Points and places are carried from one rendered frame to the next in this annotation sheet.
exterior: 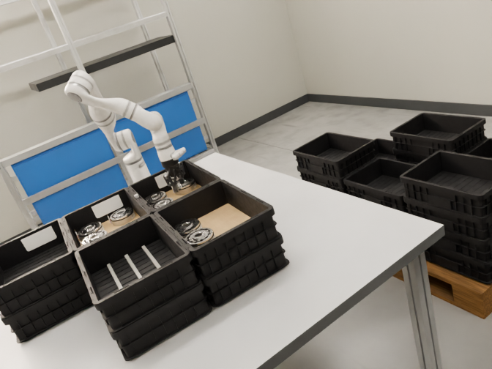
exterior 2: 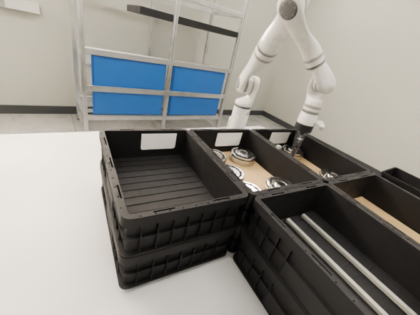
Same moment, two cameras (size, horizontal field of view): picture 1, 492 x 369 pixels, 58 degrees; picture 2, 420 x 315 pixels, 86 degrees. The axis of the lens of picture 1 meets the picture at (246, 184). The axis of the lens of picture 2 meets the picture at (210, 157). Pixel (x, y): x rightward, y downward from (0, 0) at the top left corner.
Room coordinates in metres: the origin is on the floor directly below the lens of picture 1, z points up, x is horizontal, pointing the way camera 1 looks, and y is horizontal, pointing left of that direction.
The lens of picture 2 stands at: (0.99, 0.86, 1.25)
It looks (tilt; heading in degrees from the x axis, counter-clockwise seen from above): 28 degrees down; 347
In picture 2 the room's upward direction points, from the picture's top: 14 degrees clockwise
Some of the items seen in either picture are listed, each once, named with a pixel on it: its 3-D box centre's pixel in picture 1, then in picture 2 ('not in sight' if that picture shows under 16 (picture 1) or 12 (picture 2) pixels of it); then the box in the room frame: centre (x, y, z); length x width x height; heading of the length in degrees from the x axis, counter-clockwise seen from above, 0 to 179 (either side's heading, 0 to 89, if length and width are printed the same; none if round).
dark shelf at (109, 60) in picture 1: (105, 61); (187, 22); (3.93, 0.79, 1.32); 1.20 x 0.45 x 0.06; 116
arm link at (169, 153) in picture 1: (169, 150); (312, 117); (1.85, 0.27, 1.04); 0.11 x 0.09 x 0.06; 61
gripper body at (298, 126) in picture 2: (171, 165); (301, 131); (1.86, 0.28, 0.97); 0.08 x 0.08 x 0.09
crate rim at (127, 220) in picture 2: (28, 254); (165, 162); (1.53, 0.85, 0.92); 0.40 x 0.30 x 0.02; 22
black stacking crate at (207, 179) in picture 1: (176, 195); (300, 162); (1.75, 0.29, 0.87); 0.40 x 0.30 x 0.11; 22
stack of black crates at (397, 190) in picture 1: (394, 203); not in sight; (2.06, -0.72, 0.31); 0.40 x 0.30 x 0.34; 26
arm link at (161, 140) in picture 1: (157, 129); (316, 93); (1.87, 0.28, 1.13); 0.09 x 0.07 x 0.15; 2
